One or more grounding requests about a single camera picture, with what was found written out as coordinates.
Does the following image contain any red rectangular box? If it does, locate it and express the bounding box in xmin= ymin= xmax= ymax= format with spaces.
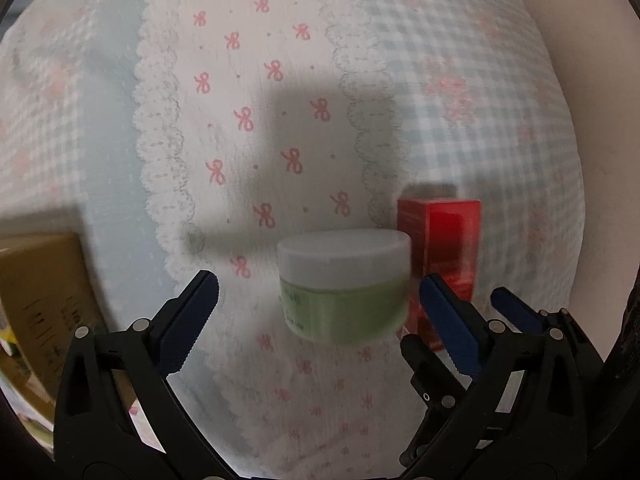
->
xmin=397 ymin=196 xmax=482 ymax=351

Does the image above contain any checkered floral bed sheet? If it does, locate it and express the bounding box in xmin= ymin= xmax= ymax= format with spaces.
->
xmin=1 ymin=0 xmax=585 ymax=479

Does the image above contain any cardboard box with pink lining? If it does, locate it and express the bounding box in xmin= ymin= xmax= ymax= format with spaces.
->
xmin=1 ymin=233 xmax=104 ymax=422

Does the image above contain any light green cream jar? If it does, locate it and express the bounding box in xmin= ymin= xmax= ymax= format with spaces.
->
xmin=277 ymin=229 xmax=411 ymax=346

